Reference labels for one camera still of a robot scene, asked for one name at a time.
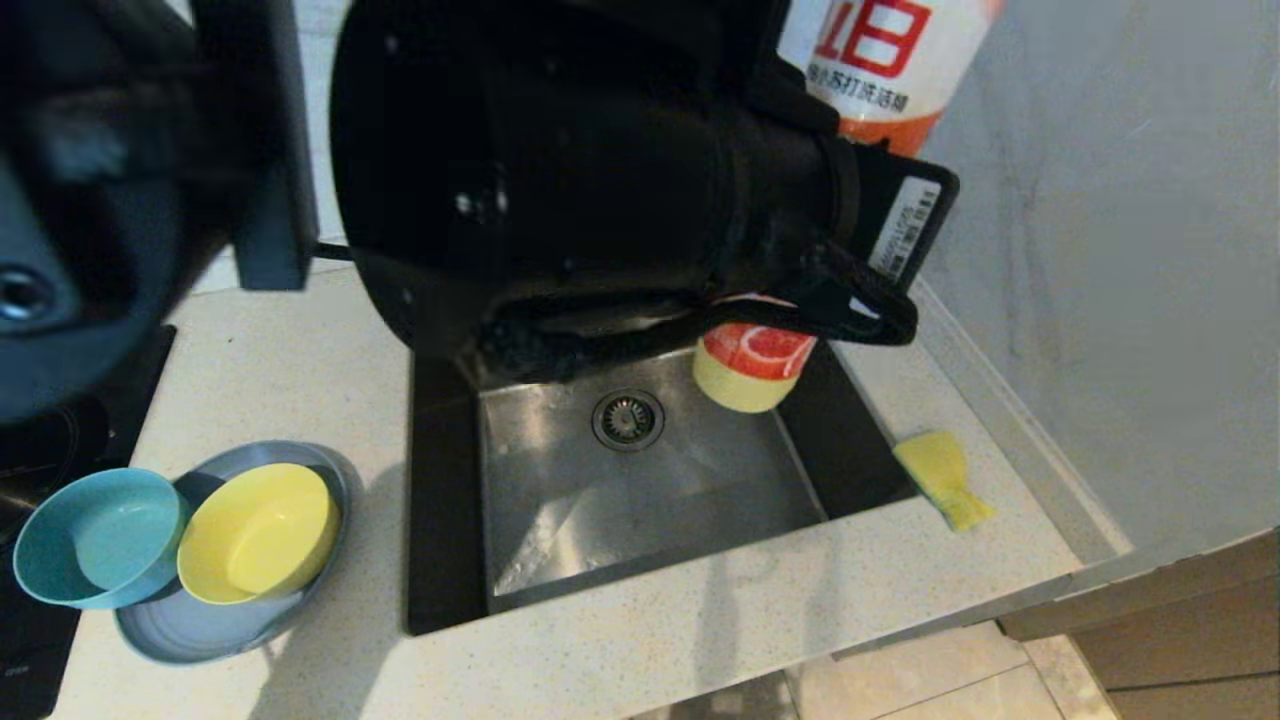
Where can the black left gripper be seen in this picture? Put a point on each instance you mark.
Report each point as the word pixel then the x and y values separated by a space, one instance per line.
pixel 790 190

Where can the white orange dish soap bottle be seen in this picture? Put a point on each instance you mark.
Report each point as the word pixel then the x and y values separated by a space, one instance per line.
pixel 880 60

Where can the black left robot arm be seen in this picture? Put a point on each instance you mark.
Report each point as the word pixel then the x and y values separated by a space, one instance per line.
pixel 560 160

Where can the yellow sponge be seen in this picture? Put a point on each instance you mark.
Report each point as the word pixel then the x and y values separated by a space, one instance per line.
pixel 945 475

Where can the round metal sink drain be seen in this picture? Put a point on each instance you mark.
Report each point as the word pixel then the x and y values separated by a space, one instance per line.
pixel 628 420

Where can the stainless steel sink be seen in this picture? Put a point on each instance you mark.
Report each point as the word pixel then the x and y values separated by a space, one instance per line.
pixel 640 500

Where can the wooden cabinet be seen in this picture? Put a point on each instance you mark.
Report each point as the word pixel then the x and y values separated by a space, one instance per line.
pixel 1180 640

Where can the yellow plastic bowl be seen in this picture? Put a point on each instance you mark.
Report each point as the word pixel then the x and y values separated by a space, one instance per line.
pixel 260 535

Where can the blue-grey plate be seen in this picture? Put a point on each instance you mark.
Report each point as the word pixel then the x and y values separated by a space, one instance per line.
pixel 200 635

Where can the teal plastic bowl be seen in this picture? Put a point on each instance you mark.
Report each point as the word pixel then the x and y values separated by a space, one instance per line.
pixel 100 540

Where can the black induction cooktop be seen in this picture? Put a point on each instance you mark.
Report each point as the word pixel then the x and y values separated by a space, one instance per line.
pixel 40 650

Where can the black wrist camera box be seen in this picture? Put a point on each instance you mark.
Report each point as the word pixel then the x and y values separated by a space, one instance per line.
pixel 900 215

